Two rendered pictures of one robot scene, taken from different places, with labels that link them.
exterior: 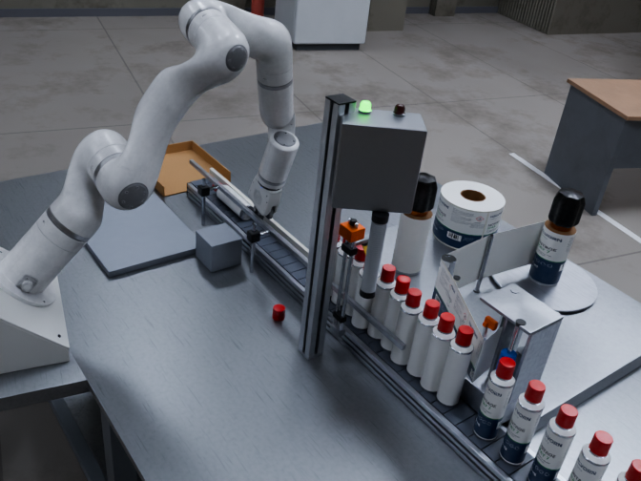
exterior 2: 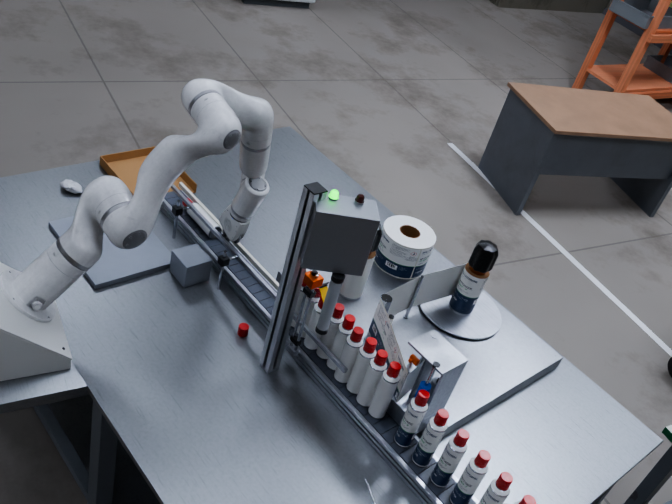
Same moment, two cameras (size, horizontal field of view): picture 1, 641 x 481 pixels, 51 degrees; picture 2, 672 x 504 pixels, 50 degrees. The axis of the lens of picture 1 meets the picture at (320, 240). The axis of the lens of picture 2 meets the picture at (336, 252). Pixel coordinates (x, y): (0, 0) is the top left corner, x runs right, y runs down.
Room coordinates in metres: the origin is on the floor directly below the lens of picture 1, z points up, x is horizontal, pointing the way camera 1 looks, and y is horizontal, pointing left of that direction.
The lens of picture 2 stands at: (-0.28, 0.18, 2.48)
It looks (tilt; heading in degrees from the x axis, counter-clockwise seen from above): 36 degrees down; 350
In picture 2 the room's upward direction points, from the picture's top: 17 degrees clockwise
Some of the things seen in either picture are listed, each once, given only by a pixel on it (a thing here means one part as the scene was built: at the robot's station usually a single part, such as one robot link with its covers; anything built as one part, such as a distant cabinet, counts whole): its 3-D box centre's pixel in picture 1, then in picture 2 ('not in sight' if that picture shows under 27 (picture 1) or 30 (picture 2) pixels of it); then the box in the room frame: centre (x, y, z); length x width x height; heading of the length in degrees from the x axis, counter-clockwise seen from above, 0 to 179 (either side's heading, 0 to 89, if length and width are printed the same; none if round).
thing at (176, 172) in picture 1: (178, 166); (148, 174); (2.19, 0.54, 0.85); 0.30 x 0.26 x 0.04; 39
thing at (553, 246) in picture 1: (557, 237); (474, 277); (1.67, -0.67, 1.04); 0.09 x 0.09 x 0.29
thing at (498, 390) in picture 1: (495, 398); (412, 418); (1.05, -0.40, 0.98); 0.05 x 0.05 x 0.20
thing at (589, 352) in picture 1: (492, 293); (418, 318); (1.61, -0.51, 0.86); 0.80 x 0.67 x 0.05; 39
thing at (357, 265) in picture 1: (357, 280); (311, 310); (1.42, -0.11, 0.98); 0.05 x 0.05 x 0.20
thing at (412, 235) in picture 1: (414, 223); (360, 259); (1.66, -0.26, 1.03); 0.09 x 0.09 x 0.30
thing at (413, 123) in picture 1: (376, 159); (338, 233); (1.29, -0.10, 1.38); 0.17 x 0.10 x 0.19; 95
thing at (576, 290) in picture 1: (543, 280); (459, 308); (1.67, -0.67, 0.89); 0.31 x 0.31 x 0.01
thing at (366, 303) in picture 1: (365, 292); (318, 321); (1.37, -0.13, 0.98); 0.05 x 0.05 x 0.20
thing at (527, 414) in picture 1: (524, 422); (431, 437); (0.99, -0.45, 0.98); 0.05 x 0.05 x 0.20
